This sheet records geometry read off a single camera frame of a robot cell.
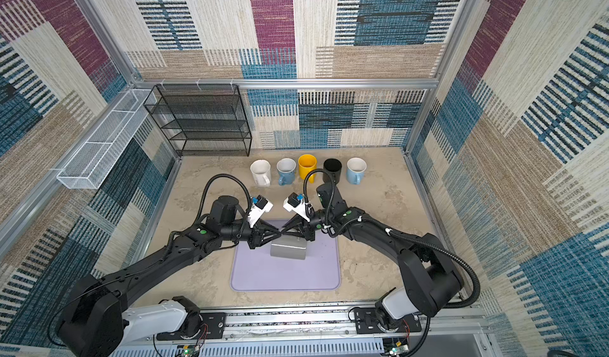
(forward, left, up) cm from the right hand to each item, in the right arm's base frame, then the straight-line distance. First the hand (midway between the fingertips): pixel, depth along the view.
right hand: (288, 230), depth 78 cm
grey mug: (-5, 0, 0) cm, 5 cm away
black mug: (+32, -17, -5) cm, 37 cm away
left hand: (-1, +3, +1) cm, 3 cm away
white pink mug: (+29, +13, -5) cm, 32 cm away
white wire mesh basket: (+14, +58, +19) cm, 63 cm away
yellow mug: (+36, -6, -8) cm, 37 cm away
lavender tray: (-8, +12, -13) cm, 19 cm away
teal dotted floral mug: (+33, +3, -7) cm, 34 cm away
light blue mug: (+29, -26, -5) cm, 39 cm away
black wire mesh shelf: (+54, +42, +3) cm, 69 cm away
